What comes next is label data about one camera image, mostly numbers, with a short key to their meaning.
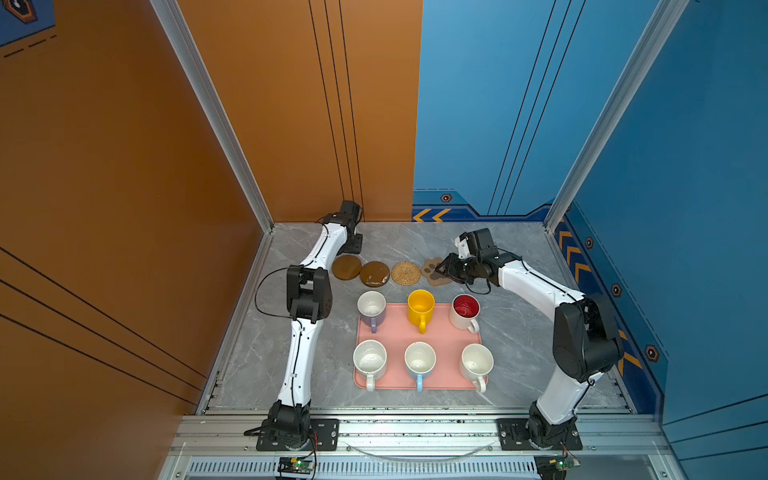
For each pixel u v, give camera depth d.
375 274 1.05
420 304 0.96
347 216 0.87
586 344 0.48
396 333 0.92
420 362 0.85
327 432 0.74
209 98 0.83
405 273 1.05
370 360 0.84
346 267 1.08
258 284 1.05
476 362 0.84
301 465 0.71
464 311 0.93
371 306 0.94
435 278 1.02
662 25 0.71
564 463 0.69
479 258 0.73
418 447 0.73
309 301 0.67
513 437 0.72
